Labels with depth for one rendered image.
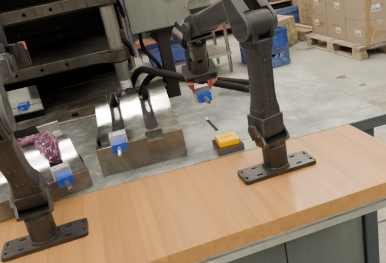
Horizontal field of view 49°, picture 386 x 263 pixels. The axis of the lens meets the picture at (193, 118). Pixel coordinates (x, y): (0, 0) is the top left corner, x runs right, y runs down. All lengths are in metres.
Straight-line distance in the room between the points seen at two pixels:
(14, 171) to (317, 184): 0.68
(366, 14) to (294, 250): 3.61
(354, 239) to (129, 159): 0.86
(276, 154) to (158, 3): 1.17
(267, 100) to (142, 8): 1.13
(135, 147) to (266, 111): 0.42
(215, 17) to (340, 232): 0.90
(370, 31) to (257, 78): 3.94
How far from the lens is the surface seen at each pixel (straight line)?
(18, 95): 2.08
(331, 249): 1.65
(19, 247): 1.11
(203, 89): 1.38
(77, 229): 1.08
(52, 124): 1.59
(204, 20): 1.15
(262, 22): 1.00
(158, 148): 1.27
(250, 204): 1.01
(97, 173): 1.34
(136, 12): 2.05
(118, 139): 1.26
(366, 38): 4.94
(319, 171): 1.11
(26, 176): 0.97
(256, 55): 1.01
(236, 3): 1.00
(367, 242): 1.69
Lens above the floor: 1.35
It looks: 20 degrees down
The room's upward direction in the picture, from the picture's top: 12 degrees counter-clockwise
